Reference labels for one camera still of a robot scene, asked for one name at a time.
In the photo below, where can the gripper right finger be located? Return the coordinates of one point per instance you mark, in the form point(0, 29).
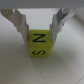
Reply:
point(58, 22)

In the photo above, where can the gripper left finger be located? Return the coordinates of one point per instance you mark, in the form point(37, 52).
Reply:
point(19, 22)

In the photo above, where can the yellow block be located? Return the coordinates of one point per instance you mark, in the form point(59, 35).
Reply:
point(39, 43)

